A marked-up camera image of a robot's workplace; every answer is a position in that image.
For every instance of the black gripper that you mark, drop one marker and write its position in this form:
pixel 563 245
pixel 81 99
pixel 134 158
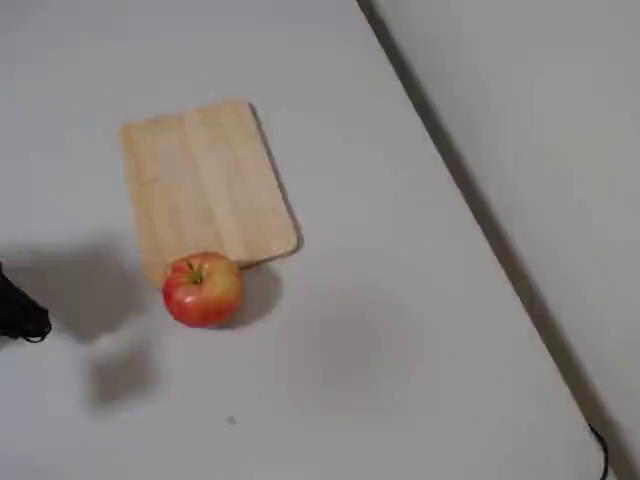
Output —
pixel 20 312

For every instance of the light wooden cutting board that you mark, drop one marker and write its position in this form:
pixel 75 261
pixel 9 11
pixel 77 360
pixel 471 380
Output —
pixel 210 180

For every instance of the red yellow apple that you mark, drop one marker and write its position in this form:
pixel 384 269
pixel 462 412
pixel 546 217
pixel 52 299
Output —
pixel 202 292

